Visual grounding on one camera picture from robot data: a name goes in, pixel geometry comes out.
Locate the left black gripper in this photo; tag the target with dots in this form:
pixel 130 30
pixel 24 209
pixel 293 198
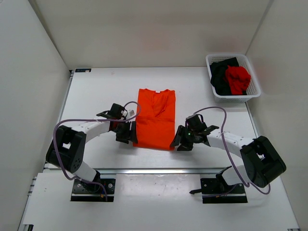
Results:
pixel 129 134

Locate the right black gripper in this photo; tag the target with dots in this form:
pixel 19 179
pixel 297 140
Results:
pixel 180 138

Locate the orange t shirt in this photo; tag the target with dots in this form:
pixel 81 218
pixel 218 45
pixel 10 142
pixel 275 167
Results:
pixel 155 125

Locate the black t shirt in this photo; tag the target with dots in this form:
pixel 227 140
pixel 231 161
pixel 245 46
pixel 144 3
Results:
pixel 218 73

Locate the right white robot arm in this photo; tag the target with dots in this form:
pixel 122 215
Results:
pixel 261 162

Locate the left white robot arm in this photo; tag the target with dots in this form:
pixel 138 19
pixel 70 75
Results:
pixel 70 137

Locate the red t shirt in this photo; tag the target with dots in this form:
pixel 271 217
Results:
pixel 238 79

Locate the dark label sticker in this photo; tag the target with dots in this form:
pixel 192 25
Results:
pixel 83 70

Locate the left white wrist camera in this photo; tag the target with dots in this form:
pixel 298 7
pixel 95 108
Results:
pixel 130 114

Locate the aluminium rail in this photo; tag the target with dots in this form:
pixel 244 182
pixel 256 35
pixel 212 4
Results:
pixel 158 171

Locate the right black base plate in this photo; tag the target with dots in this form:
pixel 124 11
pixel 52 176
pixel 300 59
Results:
pixel 216 191

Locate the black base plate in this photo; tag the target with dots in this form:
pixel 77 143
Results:
pixel 81 192
pixel 216 191

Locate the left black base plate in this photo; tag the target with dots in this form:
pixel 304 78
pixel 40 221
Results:
pixel 81 192

